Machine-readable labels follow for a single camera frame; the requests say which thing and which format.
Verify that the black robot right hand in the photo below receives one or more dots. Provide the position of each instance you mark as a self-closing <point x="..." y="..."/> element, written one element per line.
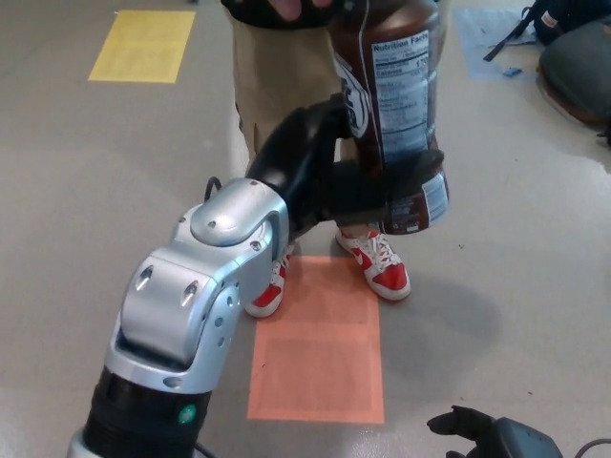
<point x="515" y="441"/>

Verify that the person's right hand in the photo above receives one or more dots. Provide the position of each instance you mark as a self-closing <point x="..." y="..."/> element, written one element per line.
<point x="288" y="9"/>

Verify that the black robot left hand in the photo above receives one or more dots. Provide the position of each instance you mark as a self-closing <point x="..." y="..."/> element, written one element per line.
<point x="296" y="152"/>

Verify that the brown protein shake bottle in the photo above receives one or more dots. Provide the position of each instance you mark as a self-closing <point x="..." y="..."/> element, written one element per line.
<point x="401" y="95"/>

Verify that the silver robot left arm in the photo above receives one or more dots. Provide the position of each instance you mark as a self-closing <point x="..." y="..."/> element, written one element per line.
<point x="191" y="296"/>

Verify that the person in khaki pants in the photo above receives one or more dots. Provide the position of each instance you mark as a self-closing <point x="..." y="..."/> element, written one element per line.
<point x="281" y="71"/>

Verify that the person's right red white sneaker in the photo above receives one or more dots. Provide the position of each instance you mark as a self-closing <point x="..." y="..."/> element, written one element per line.
<point x="269" y="298"/>

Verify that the person's red white sneaker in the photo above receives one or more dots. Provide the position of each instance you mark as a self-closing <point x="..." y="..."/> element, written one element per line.
<point x="389" y="276"/>
<point x="269" y="298"/>

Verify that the person's left red white sneaker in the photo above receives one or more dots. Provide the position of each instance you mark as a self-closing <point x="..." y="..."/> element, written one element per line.
<point x="389" y="276"/>

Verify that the black shirt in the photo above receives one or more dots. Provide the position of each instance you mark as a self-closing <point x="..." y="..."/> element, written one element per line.
<point x="253" y="14"/>

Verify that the yellow paper sheet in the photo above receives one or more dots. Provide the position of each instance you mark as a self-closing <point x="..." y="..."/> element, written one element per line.
<point x="143" y="45"/>

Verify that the blue paper sheet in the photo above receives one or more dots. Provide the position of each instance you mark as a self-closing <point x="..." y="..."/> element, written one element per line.
<point x="479" y="45"/>

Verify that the orange paper sheet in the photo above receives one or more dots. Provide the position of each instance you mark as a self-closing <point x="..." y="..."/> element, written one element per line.
<point x="317" y="362"/>

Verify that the blue tape scrap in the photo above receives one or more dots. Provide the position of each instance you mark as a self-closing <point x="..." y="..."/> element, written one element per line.
<point x="511" y="71"/>

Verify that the black backpack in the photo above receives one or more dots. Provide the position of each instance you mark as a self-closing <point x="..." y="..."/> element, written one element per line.
<point x="573" y="14"/>

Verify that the grey cushion with brown base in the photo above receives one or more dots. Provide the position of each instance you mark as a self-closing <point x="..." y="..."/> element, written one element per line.
<point x="577" y="71"/>

